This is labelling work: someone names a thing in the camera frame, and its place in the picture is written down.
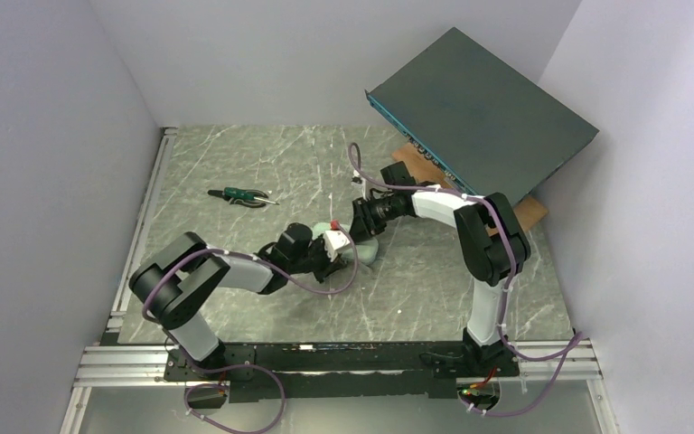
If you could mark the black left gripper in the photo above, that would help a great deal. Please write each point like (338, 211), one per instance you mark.
(321, 263)

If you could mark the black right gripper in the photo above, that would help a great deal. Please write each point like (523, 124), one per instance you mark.
(360, 217)

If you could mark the mint green umbrella case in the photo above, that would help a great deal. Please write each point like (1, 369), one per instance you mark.
(365, 252)

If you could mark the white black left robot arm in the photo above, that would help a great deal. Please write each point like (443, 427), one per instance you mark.
(174, 284)

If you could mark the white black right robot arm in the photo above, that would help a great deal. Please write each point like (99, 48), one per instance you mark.
(494, 246)

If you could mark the brown wooden board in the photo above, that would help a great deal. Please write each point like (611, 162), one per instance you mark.
(529, 211)

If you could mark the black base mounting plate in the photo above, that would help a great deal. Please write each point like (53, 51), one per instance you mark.
(435, 369)

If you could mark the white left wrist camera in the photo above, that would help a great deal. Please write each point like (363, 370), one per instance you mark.
(336, 240)

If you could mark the green handled pliers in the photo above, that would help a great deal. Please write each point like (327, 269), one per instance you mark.
(249, 198)

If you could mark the dark grey network switch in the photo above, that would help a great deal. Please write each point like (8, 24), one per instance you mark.
(485, 125)

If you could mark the aluminium left side rail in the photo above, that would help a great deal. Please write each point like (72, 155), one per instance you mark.
(143, 223)

